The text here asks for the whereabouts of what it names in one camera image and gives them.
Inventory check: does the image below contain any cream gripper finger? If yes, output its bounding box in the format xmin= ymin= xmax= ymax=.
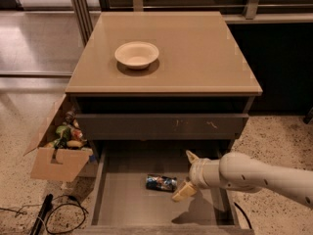
xmin=171 ymin=180 xmax=198 ymax=202
xmin=186 ymin=150 xmax=199 ymax=164

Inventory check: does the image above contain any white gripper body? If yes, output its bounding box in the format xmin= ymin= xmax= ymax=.
xmin=189 ymin=159 xmax=215 ymax=189

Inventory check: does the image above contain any blue redbull can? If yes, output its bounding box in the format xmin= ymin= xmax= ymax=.
xmin=146 ymin=174 xmax=177 ymax=192

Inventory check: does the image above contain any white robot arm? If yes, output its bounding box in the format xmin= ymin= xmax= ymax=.
xmin=172 ymin=150 xmax=313 ymax=209

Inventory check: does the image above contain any open grey middle drawer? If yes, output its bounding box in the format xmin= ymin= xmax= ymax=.
xmin=74 ymin=141 xmax=254 ymax=235

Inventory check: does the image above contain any grey drawer cabinet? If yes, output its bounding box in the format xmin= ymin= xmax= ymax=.
xmin=66 ymin=12 xmax=262 ymax=158

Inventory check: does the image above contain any closed grey top drawer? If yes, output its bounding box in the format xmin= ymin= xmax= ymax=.
xmin=76 ymin=114 xmax=248 ymax=140

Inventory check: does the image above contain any white paper bowl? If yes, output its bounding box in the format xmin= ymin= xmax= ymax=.
xmin=114 ymin=41 xmax=159 ymax=70

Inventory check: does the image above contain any red packet in box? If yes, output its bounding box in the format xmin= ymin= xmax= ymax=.
xmin=70 ymin=128 xmax=85 ymax=141

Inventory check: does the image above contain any yellow banana in box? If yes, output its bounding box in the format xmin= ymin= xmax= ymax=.
xmin=67 ymin=140 xmax=84 ymax=148

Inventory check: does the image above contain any green item in box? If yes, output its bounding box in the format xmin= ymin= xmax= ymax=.
xmin=56 ymin=125 xmax=71 ymax=140

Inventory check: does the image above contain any cardboard box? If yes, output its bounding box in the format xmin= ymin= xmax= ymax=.
xmin=25 ymin=95 xmax=97 ymax=182

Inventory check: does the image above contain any black bar on floor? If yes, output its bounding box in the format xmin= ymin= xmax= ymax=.
xmin=29 ymin=194 xmax=53 ymax=235

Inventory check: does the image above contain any black cable right floor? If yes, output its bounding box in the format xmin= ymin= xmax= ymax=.
xmin=234 ymin=202 xmax=253 ymax=230

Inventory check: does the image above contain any black cable floor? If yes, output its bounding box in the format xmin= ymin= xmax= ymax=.
xmin=234 ymin=202 xmax=253 ymax=230
xmin=0 ymin=194 xmax=90 ymax=235

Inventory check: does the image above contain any black cable left floor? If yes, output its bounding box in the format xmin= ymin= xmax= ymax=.
xmin=0 ymin=194 xmax=90 ymax=235

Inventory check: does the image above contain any metal window frame post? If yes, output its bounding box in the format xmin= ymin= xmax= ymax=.
xmin=71 ymin=0 xmax=93 ymax=45

